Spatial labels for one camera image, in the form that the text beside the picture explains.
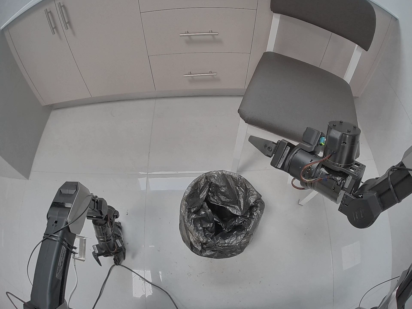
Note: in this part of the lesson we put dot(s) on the black plastic bag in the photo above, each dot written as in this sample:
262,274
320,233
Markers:
199,237

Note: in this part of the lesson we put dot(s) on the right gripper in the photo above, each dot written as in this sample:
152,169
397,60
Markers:
299,161

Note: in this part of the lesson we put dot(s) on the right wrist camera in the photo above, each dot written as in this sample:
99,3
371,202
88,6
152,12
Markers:
310,137

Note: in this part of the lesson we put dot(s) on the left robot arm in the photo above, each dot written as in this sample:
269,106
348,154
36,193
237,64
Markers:
51,269

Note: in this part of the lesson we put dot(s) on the beige cabinet with drawers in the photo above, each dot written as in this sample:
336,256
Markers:
106,43

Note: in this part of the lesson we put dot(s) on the black plastic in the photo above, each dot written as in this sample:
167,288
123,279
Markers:
120,229

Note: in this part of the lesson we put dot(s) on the dark grey white-legged chair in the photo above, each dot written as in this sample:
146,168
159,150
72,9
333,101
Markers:
289,92

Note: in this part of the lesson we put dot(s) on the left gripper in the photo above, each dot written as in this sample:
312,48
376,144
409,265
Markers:
104,237

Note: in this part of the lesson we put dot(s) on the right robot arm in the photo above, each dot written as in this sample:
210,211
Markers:
363,211

